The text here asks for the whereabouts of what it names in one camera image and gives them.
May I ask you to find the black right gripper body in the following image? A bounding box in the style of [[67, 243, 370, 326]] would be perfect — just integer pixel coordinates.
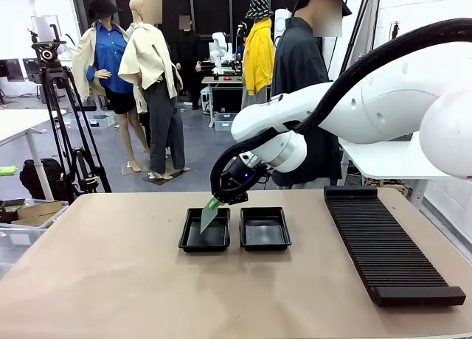
[[220, 154, 272, 200]]

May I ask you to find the black ESD tray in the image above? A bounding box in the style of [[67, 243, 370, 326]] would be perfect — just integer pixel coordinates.
[[239, 206, 292, 252], [178, 207, 232, 253]]

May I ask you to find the clear storage box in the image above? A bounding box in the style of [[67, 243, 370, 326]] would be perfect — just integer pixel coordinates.
[[213, 112, 237, 133]]

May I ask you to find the background work table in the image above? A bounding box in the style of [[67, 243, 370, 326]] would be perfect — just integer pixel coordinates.
[[201, 75, 244, 128]]

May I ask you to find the mannequin in yellow hoodie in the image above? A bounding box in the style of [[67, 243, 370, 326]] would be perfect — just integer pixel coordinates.
[[240, 16, 276, 111]]

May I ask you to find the person in black clothes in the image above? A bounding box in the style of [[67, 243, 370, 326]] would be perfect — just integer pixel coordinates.
[[173, 15, 204, 111]]

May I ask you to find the person in dark shirt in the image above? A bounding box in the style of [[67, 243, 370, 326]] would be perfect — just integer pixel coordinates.
[[271, 0, 351, 189]]

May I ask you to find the white table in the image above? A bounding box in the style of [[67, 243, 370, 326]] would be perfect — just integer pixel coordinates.
[[0, 108, 69, 200], [337, 132, 454, 209]]

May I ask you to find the mannequin in beige jacket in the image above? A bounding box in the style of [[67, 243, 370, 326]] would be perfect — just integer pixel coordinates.
[[117, 0, 191, 181]]

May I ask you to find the black slotted board rack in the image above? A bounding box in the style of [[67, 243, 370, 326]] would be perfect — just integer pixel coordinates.
[[323, 185, 467, 307]]

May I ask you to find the patterned bucket hat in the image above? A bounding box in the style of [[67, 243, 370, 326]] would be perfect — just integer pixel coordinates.
[[245, 0, 274, 20]]

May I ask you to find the black backpack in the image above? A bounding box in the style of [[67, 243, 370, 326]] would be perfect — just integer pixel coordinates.
[[19, 158, 74, 203]]

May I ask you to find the mannequin in blue shirt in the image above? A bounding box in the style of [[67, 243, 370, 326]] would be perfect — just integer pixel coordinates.
[[72, 7, 152, 172]]

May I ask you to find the cardboard box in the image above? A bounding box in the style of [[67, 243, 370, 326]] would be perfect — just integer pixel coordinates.
[[0, 200, 63, 228]]

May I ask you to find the clear plastic bin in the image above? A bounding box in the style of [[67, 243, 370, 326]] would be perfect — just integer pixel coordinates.
[[0, 198, 70, 270]]

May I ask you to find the black brimmed hat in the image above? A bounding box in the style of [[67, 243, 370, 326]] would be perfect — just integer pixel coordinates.
[[87, 0, 122, 21]]

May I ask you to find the black monitor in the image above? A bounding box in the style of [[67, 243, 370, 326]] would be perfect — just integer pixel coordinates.
[[22, 57, 40, 80], [0, 58, 25, 82]]

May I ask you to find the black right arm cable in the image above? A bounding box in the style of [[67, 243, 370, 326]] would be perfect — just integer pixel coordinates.
[[209, 18, 472, 202]]

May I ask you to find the black camera tripod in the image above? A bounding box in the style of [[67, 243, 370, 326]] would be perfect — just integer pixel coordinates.
[[27, 24, 113, 203]]

